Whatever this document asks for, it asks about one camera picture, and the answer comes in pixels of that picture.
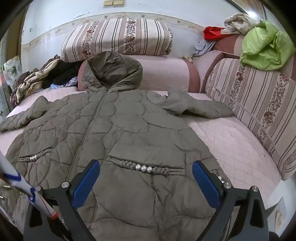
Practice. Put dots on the red cloth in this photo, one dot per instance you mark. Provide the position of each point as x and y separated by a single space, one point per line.
214 33

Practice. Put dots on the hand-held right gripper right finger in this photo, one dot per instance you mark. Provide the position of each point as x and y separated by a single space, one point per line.
205 185

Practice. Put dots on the blue clear plastic bag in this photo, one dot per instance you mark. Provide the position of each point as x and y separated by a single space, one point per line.
69 83

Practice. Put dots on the wide striped floral cushion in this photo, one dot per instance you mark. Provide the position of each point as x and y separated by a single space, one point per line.
261 99

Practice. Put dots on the green cloth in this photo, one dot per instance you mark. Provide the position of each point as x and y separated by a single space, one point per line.
263 46

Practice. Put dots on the pink quilted mattress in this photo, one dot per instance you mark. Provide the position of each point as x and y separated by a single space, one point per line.
235 148

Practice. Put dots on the pink bolster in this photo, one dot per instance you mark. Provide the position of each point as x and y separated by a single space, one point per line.
166 71

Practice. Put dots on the grey-blue cloth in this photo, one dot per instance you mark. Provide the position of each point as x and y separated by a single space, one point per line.
203 47

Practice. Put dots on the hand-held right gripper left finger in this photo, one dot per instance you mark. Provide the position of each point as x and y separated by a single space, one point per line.
86 183

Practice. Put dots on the green floral pillow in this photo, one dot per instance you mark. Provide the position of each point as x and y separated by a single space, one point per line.
11 69

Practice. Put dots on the brass wall switch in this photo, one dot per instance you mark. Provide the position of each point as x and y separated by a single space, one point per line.
108 3
118 2

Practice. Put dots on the long striped floral cushion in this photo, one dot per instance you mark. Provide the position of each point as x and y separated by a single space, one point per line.
111 37

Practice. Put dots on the reddish sofa backrest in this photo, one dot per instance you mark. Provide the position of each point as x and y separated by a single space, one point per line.
231 45

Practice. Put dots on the black clothes pile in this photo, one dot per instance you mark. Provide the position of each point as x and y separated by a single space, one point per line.
64 74

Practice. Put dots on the cream crumpled cloth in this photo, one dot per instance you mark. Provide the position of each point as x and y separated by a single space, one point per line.
240 23

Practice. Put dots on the brown floral blanket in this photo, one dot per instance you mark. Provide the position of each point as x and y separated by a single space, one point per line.
30 83

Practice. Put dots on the olive quilted hooded jacket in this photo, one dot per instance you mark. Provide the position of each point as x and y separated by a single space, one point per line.
129 120

